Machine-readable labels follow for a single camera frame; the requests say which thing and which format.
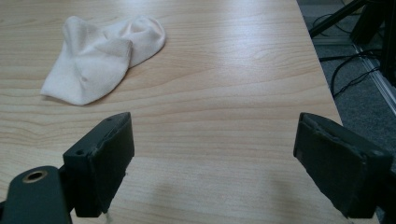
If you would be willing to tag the black metal stand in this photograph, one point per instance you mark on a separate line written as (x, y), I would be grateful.
(358, 18)

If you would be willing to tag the white sock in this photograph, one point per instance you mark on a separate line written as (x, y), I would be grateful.
(99, 59)

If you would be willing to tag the aluminium floor rail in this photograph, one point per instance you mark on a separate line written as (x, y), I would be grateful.
(378, 77)

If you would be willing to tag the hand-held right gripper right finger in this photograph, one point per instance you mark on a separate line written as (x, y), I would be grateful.
(339, 165)

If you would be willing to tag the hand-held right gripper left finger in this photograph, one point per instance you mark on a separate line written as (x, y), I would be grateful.
(96, 165)

